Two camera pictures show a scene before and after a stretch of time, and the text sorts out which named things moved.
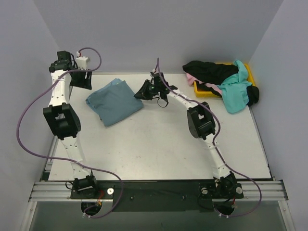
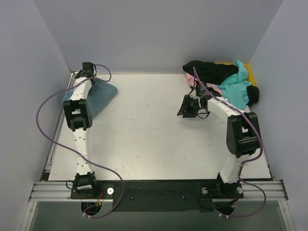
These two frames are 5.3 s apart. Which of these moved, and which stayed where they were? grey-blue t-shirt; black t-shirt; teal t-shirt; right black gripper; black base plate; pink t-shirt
Moved: right black gripper; grey-blue t-shirt
Stayed: teal t-shirt; pink t-shirt; black base plate; black t-shirt
